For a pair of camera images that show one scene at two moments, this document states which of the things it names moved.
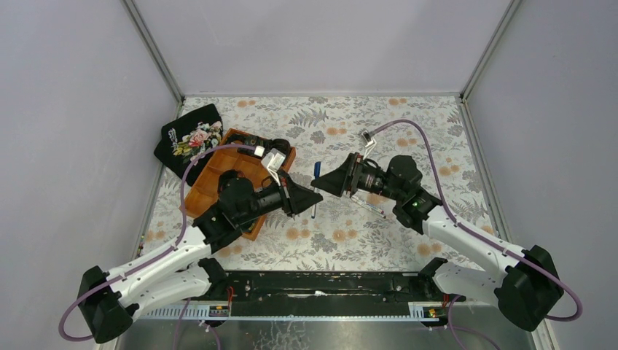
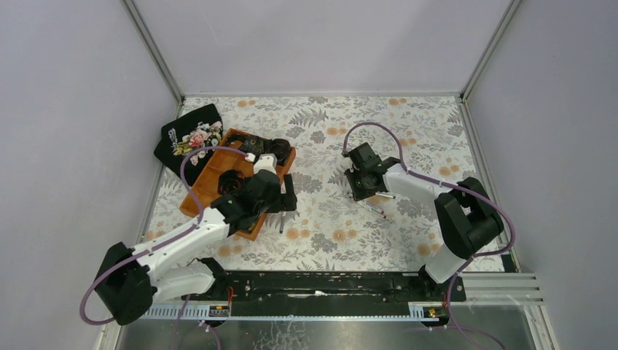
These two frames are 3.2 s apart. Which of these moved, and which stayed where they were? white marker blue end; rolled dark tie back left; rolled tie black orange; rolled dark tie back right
Moved: white marker blue end
Stayed: rolled dark tie back right; rolled tie black orange; rolled dark tie back left
